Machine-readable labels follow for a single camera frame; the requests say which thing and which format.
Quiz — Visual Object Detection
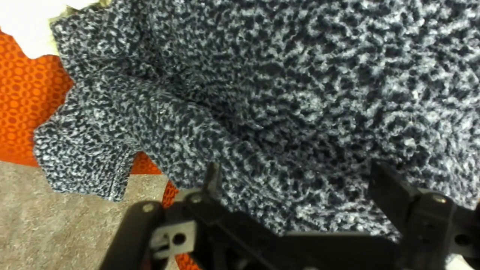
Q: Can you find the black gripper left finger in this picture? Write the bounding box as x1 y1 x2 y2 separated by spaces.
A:
202 162 220 199

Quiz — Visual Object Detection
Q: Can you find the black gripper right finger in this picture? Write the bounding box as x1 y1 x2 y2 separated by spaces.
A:
367 163 418 220

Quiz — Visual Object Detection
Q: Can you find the blue speckled fleece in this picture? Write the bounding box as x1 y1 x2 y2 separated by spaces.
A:
34 0 480 234

